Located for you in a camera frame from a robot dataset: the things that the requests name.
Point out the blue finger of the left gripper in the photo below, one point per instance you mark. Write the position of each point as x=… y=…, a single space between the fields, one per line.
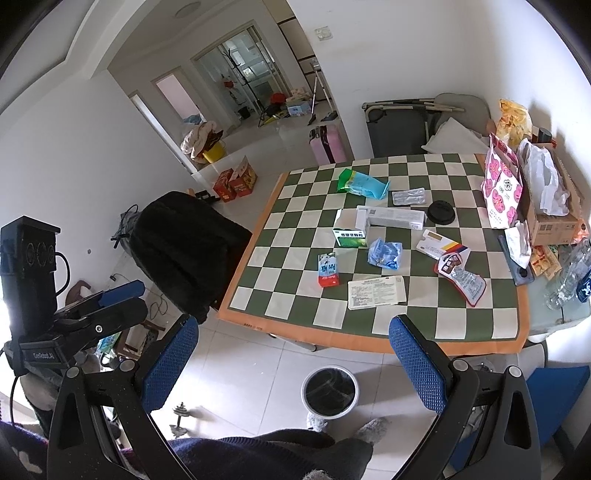
x=121 y=293
x=84 y=323

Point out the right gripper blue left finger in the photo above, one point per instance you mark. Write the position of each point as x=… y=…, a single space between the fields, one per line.
x=164 y=361

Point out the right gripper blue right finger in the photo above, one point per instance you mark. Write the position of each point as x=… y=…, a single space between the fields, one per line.
x=427 y=380

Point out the white medicine instruction leaflet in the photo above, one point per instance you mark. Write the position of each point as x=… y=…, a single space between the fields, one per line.
x=376 y=292

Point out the green white medicine box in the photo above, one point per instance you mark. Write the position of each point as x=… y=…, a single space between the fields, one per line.
x=350 y=238

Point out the white round trash bin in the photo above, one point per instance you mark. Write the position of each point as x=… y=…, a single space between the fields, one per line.
x=330 y=392

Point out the black cloth covered chair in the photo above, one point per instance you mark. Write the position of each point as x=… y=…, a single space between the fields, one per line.
x=189 y=251

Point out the right grey slipper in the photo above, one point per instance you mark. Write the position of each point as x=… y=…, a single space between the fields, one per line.
x=374 y=431

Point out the red white snack wrapper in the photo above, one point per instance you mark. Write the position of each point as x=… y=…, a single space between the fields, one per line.
x=472 y=286

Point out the crumpled blue plastic wrapper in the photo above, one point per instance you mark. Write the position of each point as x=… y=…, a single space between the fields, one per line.
x=385 y=255

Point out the blue seat chair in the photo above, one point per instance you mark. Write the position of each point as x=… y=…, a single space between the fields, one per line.
x=514 y=417

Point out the white orange medicine box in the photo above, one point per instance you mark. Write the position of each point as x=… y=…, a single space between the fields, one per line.
x=435 y=246

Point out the person's dark trouser legs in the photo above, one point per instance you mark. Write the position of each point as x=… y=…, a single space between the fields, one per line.
x=284 y=454

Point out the red orange cardboard boxes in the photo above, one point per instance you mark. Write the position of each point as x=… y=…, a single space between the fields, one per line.
x=235 y=182

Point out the green white checkered table mat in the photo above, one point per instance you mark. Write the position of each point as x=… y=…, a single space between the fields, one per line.
x=341 y=249

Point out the yellow bucket with clothes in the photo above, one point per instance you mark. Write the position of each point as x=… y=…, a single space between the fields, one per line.
x=199 y=139

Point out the black round lid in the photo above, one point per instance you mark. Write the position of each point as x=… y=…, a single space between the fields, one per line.
x=441 y=212

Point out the long white medicine box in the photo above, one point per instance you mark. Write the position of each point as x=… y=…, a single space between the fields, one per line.
x=393 y=217

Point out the clear plastic bottle blue label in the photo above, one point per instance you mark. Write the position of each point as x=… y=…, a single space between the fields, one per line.
x=583 y=289

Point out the silver blister pack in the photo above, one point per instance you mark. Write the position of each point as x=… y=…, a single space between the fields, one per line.
x=409 y=197

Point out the green blue snack bag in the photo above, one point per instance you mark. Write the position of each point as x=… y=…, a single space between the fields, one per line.
x=361 y=184

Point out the pink floral paper bag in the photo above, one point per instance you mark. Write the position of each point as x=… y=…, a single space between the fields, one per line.
x=502 y=185

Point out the brown cardboard box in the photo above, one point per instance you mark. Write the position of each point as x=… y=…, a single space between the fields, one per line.
x=547 y=230

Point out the black coat rack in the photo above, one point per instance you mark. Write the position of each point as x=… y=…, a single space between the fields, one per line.
x=242 y=81

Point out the white plastic bag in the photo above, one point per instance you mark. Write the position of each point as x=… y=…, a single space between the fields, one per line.
x=544 y=181

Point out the pink suitcase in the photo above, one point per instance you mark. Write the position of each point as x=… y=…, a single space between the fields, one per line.
x=327 y=145

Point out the folded dark camp bed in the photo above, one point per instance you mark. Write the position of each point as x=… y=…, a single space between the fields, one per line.
x=402 y=127

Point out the yellow orange snack bag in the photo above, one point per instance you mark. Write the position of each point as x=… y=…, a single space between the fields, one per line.
x=514 y=125

